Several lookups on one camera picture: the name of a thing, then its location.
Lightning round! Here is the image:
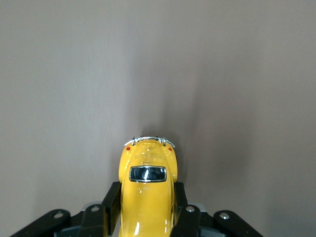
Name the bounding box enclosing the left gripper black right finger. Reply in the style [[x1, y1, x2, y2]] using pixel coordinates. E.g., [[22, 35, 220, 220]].
[[170, 182, 202, 237]]

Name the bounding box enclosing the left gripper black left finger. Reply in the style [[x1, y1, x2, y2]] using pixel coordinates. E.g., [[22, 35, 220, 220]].
[[79, 181, 122, 237]]

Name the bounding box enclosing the yellow toy beetle car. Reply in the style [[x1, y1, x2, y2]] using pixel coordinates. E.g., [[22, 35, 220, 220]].
[[118, 135, 179, 237]]

